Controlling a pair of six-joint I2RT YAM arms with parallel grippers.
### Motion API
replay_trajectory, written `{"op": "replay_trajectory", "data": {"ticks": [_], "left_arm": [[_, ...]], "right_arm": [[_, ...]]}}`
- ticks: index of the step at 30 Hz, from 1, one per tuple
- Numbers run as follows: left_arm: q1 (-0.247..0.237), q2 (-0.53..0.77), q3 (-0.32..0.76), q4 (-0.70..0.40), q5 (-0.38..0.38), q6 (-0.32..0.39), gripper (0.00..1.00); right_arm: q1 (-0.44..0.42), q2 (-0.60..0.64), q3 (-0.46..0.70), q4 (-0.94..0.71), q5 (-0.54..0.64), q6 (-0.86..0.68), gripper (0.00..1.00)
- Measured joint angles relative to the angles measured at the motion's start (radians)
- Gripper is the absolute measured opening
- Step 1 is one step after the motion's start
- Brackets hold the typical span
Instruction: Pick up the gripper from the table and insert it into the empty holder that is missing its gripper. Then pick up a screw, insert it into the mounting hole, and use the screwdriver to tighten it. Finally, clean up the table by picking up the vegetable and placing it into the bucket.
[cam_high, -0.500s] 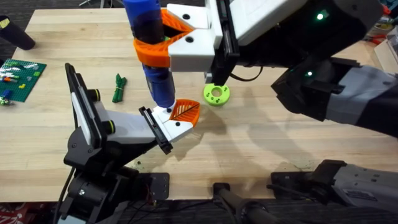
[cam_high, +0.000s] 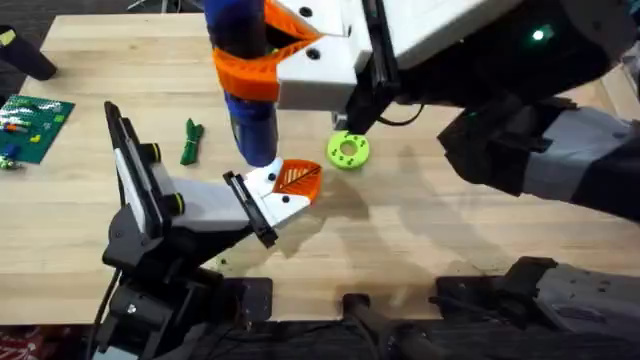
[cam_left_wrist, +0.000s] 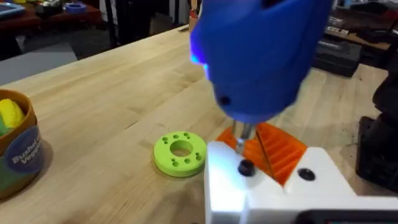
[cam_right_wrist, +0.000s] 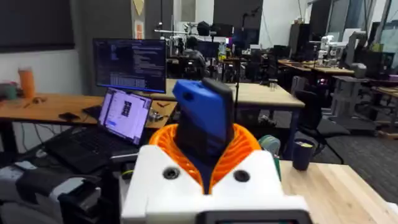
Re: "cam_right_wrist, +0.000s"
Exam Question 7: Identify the white orange right gripper left finger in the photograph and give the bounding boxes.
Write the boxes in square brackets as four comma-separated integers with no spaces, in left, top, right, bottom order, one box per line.
[120,123,207,224]

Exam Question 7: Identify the white orange right gripper right finger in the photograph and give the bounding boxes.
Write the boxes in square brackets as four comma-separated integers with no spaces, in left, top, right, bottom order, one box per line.
[207,123,308,206]

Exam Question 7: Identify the dark blue cup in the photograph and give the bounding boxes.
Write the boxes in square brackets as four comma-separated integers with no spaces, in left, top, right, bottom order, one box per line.
[292,138,316,172]

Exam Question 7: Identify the black laptop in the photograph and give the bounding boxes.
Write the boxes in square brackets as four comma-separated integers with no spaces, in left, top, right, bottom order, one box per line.
[43,88,153,175]

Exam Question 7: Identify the wooden desk with blue legs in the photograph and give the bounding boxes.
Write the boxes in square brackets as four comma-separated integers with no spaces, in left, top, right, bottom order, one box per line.
[136,78,306,160]

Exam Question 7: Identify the black office chair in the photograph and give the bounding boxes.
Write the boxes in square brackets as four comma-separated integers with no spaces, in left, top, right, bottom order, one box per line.
[293,89,351,156]

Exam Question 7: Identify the grey and black equipment heap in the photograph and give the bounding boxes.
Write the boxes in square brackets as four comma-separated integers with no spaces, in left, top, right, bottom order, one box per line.
[0,161,104,224]

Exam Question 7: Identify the small black device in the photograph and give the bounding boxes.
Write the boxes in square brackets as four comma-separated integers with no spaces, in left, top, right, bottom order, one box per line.
[58,112,81,122]

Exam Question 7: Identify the black computer monitor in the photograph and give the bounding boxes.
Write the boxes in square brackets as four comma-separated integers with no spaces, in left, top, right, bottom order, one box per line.
[92,38,167,94]

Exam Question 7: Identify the long wooden desk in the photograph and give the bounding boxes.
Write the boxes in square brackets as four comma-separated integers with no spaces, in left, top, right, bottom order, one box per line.
[0,93,178,156]

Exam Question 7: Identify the wooden desk with robot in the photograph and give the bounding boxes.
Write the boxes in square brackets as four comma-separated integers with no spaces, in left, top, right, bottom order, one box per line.
[277,58,356,77]

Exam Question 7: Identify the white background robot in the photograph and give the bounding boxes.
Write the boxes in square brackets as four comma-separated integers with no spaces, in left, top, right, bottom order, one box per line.
[316,34,340,67]

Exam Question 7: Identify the orange drinking bottle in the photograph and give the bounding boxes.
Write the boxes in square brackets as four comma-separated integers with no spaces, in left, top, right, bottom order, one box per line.
[17,67,36,99]

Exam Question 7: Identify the teal cup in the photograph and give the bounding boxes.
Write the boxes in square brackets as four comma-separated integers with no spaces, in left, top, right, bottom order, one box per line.
[0,82,19,101]

